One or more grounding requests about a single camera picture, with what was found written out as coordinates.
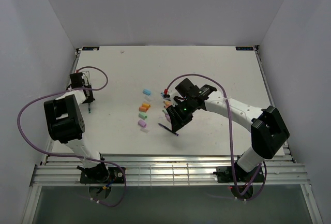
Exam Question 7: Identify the blue label sticker left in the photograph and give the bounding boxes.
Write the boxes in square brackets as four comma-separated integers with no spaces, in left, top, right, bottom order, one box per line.
[82,46,100,51]

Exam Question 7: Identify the blue label sticker right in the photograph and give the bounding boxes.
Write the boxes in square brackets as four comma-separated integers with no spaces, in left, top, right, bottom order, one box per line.
[235,46,254,51]

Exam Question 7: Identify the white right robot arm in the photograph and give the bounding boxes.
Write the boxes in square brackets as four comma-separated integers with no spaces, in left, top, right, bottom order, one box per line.
[164,78,290,181]

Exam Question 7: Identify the purple thin gel pen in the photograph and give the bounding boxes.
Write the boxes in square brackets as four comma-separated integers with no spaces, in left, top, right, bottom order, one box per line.
[158,123,179,136]

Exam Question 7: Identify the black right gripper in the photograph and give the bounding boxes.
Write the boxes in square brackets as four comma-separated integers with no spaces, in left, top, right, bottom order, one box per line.
[167,98,196,133]

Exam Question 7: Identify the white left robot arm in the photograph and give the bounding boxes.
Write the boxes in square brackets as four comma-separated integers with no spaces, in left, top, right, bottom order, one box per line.
[43,71,110,183]

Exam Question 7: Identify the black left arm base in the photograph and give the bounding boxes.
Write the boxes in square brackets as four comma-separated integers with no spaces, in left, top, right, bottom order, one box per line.
[77,161,126,184]

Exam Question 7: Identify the orange highlighter cap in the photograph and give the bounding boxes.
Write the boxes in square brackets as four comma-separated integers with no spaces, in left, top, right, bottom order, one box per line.
[141,102,151,108]

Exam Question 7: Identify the purple pink highlighter cap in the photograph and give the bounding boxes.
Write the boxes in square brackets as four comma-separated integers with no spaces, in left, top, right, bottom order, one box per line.
[138,120,147,128]

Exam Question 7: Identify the blue label sticker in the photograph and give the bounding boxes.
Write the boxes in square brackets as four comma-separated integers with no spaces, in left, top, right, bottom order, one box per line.
[82,46,100,51]
[235,46,254,51]

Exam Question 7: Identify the clear gel pen cap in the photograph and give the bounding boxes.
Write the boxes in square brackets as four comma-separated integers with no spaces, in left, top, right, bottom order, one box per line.
[144,96,152,102]

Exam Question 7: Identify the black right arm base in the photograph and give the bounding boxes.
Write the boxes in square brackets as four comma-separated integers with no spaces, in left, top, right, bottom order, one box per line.
[213,165,264,183]

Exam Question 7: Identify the salmon orange marker cap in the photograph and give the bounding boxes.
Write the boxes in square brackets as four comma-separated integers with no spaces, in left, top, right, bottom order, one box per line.
[139,106,149,112]

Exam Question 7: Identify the light blue highlighter cap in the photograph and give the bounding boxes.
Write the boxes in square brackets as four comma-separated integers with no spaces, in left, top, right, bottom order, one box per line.
[143,89,152,96]

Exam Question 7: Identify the green highlighter cap piece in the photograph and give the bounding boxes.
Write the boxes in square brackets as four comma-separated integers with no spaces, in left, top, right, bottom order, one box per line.
[138,112,148,120]

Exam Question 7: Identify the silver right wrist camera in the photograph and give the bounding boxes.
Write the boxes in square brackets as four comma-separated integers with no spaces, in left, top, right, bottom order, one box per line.
[162,89,180,104]

